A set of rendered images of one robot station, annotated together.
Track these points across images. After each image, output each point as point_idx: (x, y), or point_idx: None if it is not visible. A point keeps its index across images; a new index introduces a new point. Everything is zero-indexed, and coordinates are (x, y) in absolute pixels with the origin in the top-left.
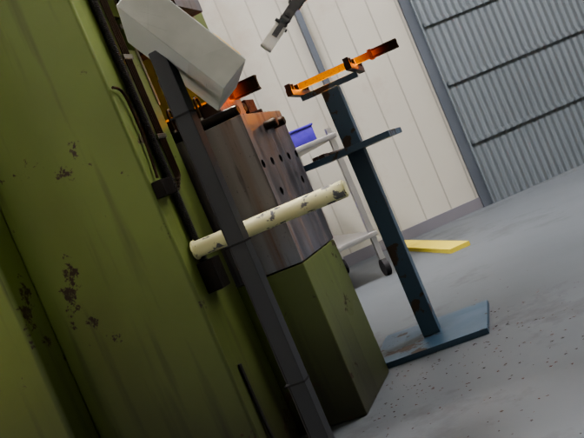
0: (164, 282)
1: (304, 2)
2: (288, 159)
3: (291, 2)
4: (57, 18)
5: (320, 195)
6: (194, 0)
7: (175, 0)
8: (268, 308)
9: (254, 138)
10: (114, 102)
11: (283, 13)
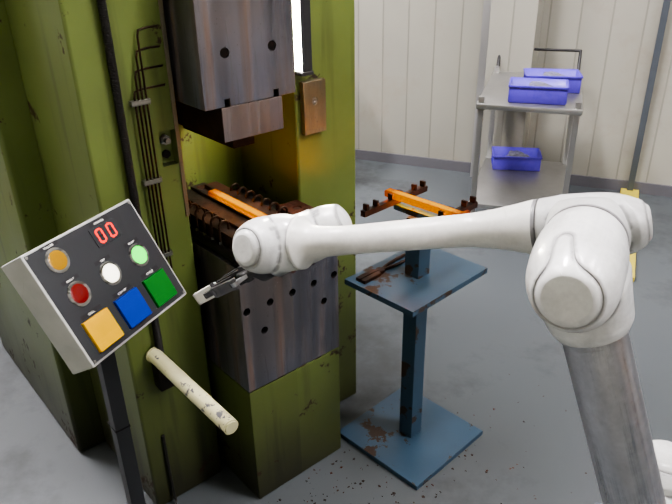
0: (122, 364)
1: (242, 284)
2: (308, 288)
3: (220, 286)
4: (79, 143)
5: (212, 417)
6: (272, 119)
7: (226, 136)
8: (124, 476)
9: (248, 289)
10: None
11: (212, 289)
